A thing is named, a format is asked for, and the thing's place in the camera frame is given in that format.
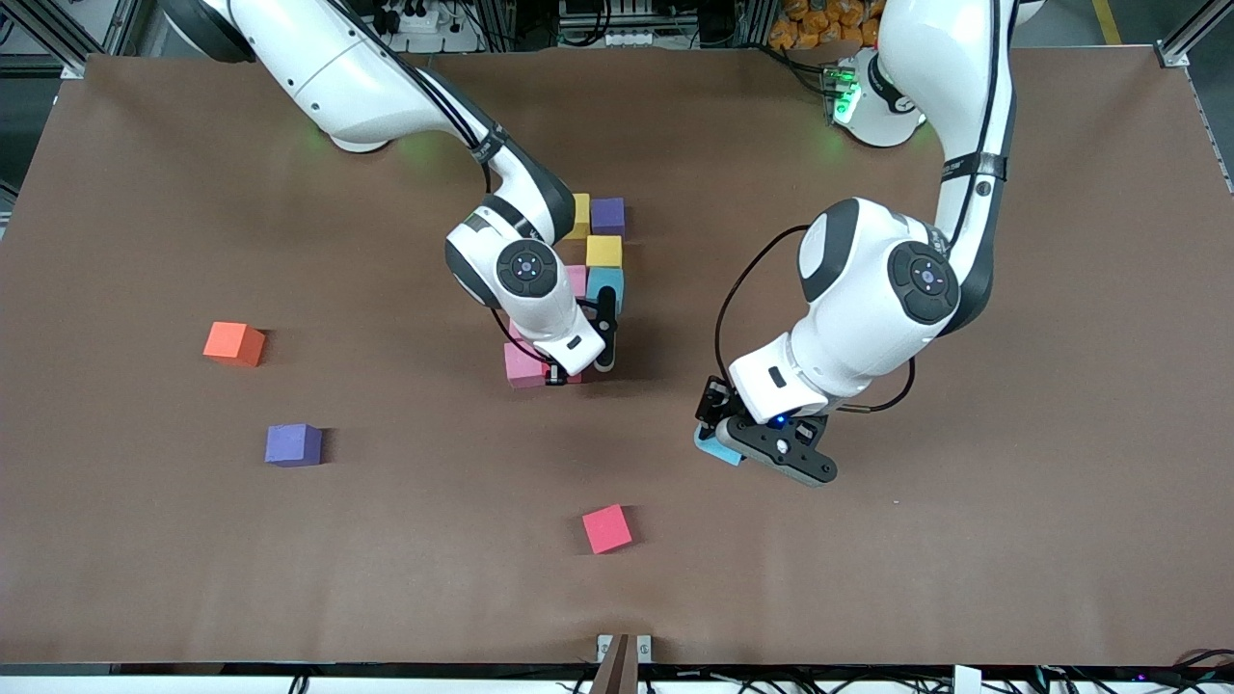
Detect light blue foam cube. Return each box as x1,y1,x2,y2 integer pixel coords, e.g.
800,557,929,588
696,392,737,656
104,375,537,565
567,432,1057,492
694,424,745,467

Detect teal blue foam cube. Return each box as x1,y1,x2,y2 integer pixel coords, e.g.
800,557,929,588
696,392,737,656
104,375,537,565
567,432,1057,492
586,267,625,316

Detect red foam cube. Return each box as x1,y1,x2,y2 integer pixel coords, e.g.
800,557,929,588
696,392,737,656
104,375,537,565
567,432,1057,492
581,503,634,555

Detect brown table cover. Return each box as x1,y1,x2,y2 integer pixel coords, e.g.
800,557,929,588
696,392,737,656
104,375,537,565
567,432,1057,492
0,43,1234,668

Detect orange foam cube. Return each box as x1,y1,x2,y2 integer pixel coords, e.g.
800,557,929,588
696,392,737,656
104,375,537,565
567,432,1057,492
202,321,266,368

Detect metal equipment rack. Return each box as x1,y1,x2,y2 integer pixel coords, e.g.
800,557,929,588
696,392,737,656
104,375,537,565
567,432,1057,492
557,0,676,51

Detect white power strip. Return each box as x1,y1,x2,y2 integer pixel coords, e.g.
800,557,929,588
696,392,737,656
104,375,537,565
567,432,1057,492
381,0,483,54

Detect orange fruit net bag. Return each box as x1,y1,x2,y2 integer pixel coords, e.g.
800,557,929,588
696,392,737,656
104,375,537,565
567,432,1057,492
771,0,883,49

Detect small metal bracket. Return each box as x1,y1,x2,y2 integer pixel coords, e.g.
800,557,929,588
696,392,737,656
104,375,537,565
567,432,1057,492
596,633,653,664

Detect aluminium frame post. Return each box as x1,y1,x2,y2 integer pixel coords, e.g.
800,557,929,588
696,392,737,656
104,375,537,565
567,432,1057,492
588,633,632,694

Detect aluminium frame profile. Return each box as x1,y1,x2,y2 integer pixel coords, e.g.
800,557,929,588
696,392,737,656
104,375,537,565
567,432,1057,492
0,0,146,76
1155,0,1234,194

